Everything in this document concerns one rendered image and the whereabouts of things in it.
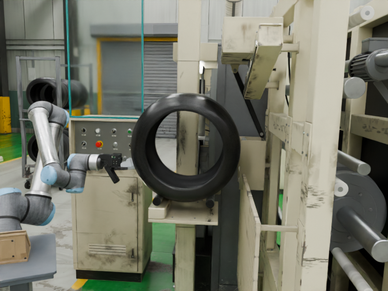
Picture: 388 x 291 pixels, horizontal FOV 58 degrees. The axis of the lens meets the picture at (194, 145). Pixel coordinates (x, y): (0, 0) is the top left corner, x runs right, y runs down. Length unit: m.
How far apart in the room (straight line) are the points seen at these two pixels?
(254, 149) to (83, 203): 1.39
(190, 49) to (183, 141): 0.55
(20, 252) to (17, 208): 0.23
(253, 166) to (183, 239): 0.66
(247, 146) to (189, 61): 0.61
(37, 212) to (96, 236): 0.78
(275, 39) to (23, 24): 12.14
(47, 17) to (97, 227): 10.57
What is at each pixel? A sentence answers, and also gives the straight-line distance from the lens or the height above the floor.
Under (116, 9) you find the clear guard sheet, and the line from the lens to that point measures 2.68.
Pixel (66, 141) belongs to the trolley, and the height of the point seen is 0.71.
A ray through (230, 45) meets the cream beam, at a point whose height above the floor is 1.67.
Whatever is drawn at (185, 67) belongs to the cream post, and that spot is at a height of 1.62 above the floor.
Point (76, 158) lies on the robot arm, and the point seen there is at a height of 1.10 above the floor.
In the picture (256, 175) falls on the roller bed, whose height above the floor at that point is 0.99.
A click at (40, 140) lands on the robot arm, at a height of 1.20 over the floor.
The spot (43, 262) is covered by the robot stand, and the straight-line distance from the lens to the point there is 2.03.
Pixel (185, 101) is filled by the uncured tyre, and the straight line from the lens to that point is 1.75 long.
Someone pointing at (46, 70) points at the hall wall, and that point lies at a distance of 12.72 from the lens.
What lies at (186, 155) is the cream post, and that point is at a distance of 2.17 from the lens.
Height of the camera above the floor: 1.47
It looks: 9 degrees down
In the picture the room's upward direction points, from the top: 1 degrees clockwise
